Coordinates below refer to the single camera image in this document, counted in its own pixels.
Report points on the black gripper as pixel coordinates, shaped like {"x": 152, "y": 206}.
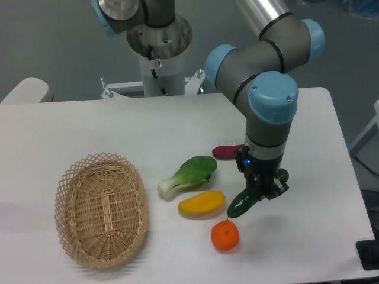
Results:
{"x": 260, "y": 173}

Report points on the green cucumber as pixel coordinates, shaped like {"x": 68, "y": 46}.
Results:
{"x": 245, "y": 200}

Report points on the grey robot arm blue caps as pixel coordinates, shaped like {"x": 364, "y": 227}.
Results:
{"x": 255, "y": 80}

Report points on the purple sweet potato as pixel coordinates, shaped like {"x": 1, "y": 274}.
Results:
{"x": 225, "y": 152}

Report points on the yellow mango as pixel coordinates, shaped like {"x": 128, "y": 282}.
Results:
{"x": 203, "y": 203}

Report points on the orange tangerine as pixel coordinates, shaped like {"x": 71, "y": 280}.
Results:
{"x": 225, "y": 236}

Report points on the green bok choy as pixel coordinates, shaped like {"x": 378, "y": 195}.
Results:
{"x": 195, "y": 171}

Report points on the black device at table edge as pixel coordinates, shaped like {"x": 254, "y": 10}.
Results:
{"x": 368, "y": 254}

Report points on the woven wicker basket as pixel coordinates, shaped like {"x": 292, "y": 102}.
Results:
{"x": 101, "y": 211}

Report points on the white chair armrest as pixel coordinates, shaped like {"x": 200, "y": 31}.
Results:
{"x": 29, "y": 91}

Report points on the white furniture frame right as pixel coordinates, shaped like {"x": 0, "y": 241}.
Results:
{"x": 366, "y": 134}

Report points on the metal mounting bracket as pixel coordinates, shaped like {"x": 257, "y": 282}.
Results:
{"x": 196, "y": 84}

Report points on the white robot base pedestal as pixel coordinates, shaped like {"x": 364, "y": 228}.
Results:
{"x": 161, "y": 54}

